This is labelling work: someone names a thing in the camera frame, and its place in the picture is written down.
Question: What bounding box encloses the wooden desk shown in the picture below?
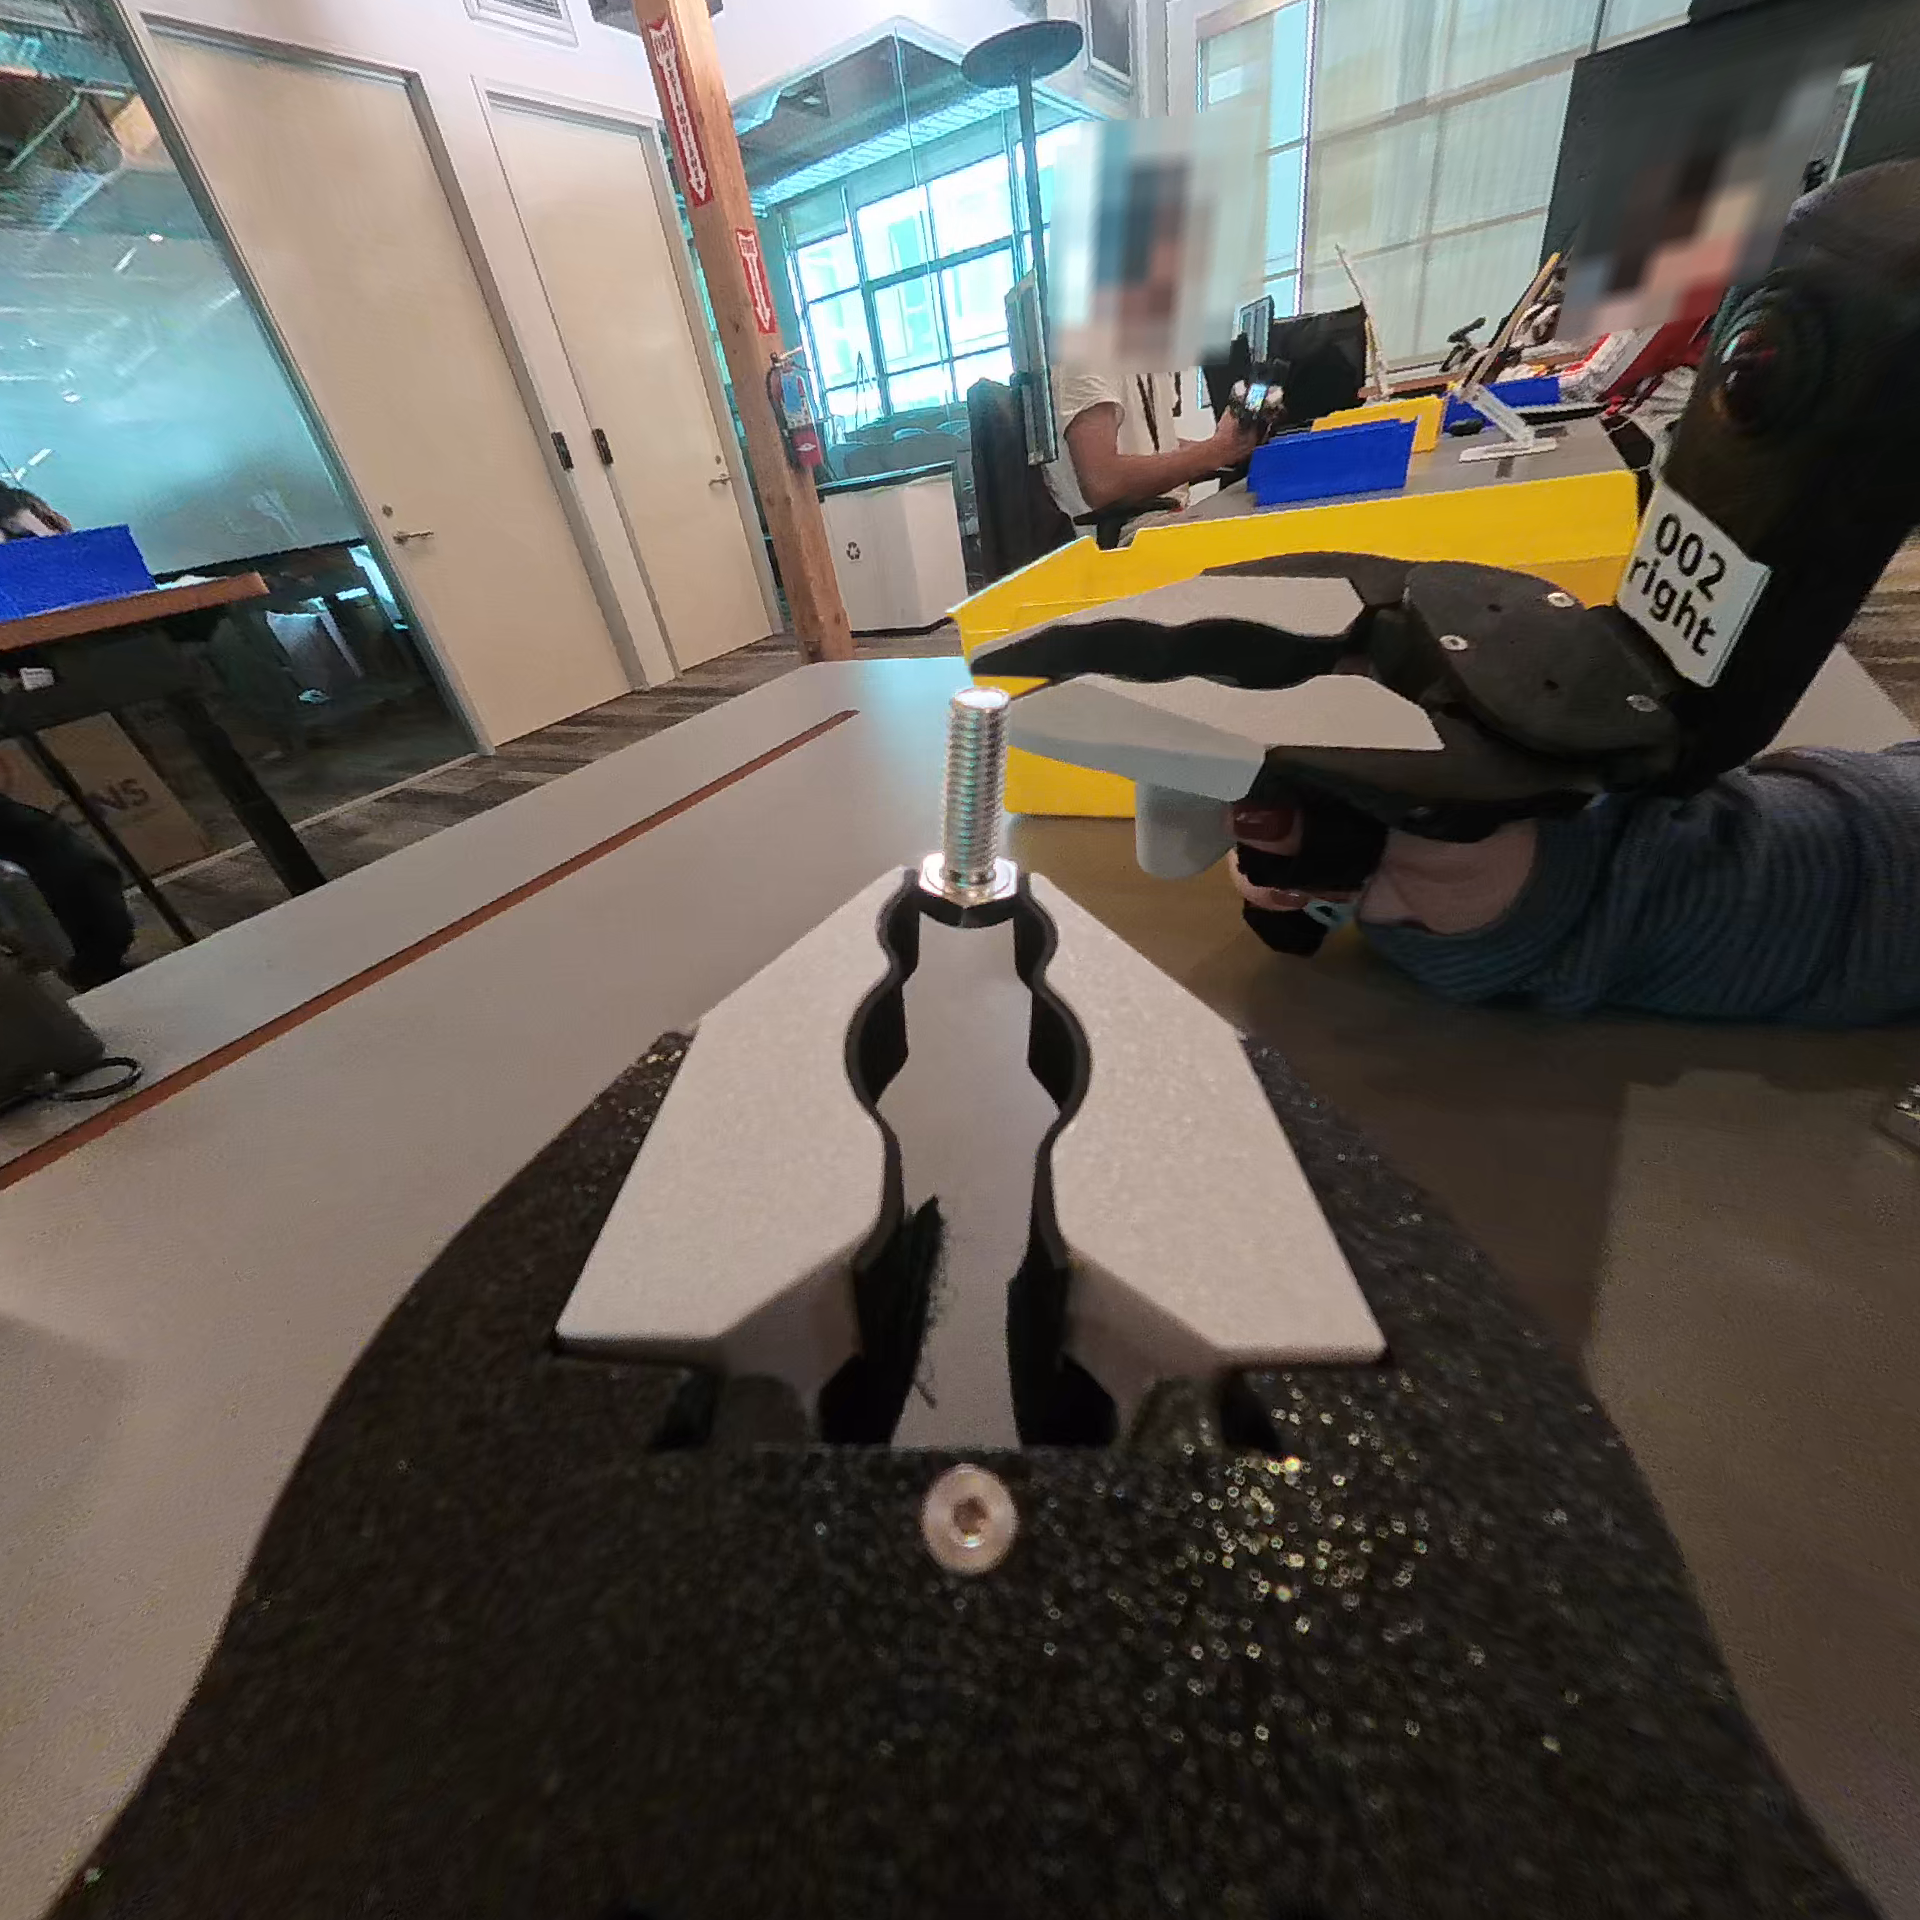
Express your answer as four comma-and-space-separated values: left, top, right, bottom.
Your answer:
1185, 412, 1666, 529

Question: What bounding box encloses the black floor lamp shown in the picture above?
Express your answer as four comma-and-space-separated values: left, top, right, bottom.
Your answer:
960, 18, 1087, 467

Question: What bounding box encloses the person's right forearm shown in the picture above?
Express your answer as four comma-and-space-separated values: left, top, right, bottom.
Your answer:
1359, 744, 1920, 1030

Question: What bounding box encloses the black high back chair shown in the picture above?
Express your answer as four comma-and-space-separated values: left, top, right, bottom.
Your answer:
966, 375, 1075, 588

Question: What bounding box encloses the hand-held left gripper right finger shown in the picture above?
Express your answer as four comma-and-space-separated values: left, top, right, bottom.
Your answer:
1014, 872, 1391, 1450

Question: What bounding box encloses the white recycling cabinet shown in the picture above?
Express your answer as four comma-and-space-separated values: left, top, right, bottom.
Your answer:
816, 471, 969, 635

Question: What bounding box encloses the person's right hand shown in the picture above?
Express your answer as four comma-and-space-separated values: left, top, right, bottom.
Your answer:
1230, 802, 1547, 939

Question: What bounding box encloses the cardboard box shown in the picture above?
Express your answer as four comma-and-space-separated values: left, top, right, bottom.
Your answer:
0, 711, 214, 880

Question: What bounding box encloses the black power station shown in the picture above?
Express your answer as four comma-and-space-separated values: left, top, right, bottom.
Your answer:
0, 862, 145, 1120

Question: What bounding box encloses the dark wood desk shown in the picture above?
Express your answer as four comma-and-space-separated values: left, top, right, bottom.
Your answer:
0, 575, 326, 946

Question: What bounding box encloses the wooden column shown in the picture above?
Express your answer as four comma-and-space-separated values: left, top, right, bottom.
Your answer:
631, 0, 858, 664

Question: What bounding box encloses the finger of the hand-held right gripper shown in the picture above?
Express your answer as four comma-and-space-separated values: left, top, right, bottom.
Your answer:
1009, 673, 1445, 882
967, 576, 1369, 696

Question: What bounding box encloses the steel hex bolt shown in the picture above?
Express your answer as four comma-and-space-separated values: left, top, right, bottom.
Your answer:
920, 688, 1031, 913

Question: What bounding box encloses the white door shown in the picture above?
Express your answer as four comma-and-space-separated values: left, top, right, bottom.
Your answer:
143, 30, 633, 752
479, 83, 779, 676

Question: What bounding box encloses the blue plastic bin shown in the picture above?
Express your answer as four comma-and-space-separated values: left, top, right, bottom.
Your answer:
1247, 417, 1419, 508
0, 527, 161, 620

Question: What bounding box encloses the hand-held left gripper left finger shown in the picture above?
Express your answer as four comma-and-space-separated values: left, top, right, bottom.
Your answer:
555, 866, 922, 1450

